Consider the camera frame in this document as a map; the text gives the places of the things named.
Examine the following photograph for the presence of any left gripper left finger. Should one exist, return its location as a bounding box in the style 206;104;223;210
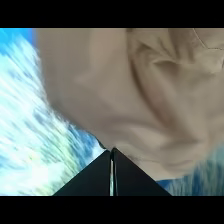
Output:
53;149;112;197

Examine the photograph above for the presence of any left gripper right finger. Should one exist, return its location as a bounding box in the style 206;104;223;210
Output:
112;147;172;197

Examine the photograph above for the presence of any brown garment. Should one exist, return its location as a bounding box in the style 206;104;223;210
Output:
35;28;224;183

